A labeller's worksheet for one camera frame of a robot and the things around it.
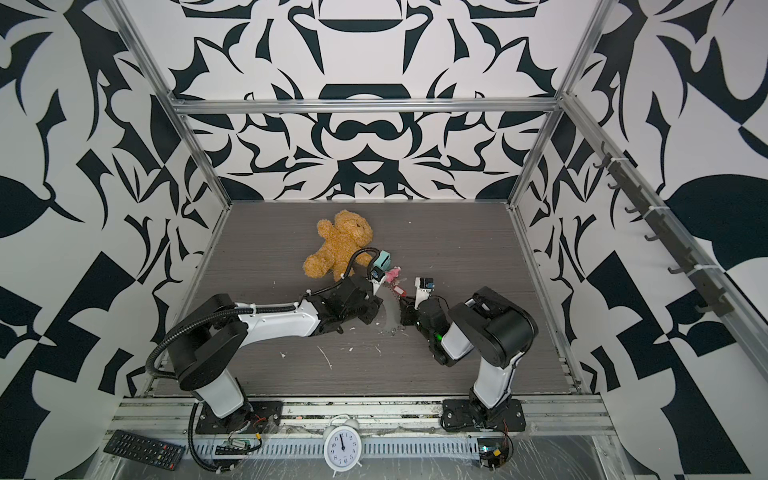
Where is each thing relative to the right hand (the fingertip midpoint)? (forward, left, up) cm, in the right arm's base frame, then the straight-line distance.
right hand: (402, 298), depth 93 cm
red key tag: (+4, +1, -1) cm, 4 cm away
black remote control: (-37, +60, +2) cm, 71 cm away
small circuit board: (-37, +40, +1) cm, 54 cm away
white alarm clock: (-37, +15, +2) cm, 40 cm away
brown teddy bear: (+20, +17, +8) cm, 27 cm away
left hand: (-1, +7, +6) cm, 9 cm away
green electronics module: (-38, -19, -3) cm, 43 cm away
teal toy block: (+14, +6, 0) cm, 15 cm away
